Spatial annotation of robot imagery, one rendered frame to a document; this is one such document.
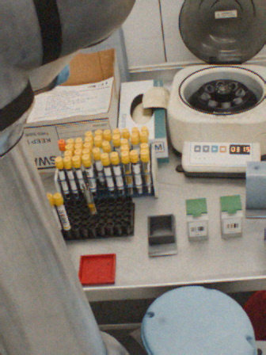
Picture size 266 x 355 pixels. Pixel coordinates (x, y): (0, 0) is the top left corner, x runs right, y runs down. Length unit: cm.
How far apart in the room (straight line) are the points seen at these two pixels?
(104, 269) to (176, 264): 14
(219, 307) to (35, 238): 25
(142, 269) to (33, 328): 59
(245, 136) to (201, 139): 9
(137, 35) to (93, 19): 107
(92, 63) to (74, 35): 103
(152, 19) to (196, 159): 42
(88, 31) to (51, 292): 20
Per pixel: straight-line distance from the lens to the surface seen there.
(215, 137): 115
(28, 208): 39
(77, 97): 136
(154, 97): 126
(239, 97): 120
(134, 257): 103
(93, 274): 101
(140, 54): 144
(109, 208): 110
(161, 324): 56
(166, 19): 140
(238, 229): 103
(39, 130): 117
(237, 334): 57
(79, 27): 35
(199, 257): 101
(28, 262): 40
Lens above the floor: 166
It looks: 41 degrees down
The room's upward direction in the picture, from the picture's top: 10 degrees counter-clockwise
